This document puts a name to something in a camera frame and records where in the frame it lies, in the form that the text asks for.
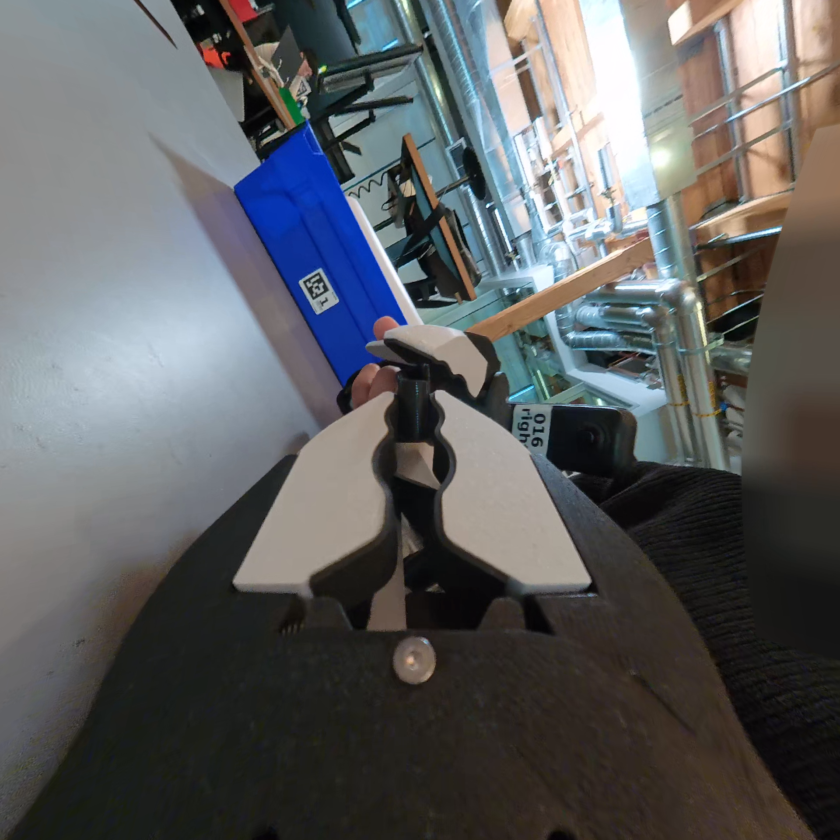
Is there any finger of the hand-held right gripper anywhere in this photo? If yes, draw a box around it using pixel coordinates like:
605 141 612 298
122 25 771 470
364 340 434 383
382 325 511 419

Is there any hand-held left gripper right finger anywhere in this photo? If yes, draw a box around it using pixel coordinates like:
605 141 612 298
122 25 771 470
430 392 595 598

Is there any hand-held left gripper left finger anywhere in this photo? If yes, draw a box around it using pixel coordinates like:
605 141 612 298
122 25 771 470
233 394 403 608

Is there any black threaded plastic bolt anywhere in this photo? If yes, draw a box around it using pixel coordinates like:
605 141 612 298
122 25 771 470
394 364 437 442

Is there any person's right forearm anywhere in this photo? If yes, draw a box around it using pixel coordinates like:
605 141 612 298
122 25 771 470
564 459 840 840

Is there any person's right hand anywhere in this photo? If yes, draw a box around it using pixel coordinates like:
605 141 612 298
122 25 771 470
348 317 403 412

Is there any white flat panel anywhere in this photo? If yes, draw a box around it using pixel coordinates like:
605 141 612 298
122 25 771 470
346 197 426 329

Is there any thick silver pipe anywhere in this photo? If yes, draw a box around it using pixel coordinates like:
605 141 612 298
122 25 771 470
646 197 723 468

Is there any wood edged table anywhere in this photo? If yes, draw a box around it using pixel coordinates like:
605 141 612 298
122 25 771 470
400 133 478 303

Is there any blue plastic bin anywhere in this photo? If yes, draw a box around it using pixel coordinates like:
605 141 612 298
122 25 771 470
233 120 411 388

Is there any black round disc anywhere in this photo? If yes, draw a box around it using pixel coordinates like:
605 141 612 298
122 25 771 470
461 147 490 199

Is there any wooden workbench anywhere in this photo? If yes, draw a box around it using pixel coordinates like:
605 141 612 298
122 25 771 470
220 0 298 130

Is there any black metal table frame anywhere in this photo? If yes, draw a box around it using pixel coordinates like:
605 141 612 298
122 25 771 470
318 42 424 173

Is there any ribbed silver ventilation duct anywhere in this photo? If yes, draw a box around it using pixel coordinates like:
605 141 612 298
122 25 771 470
420 0 519 263

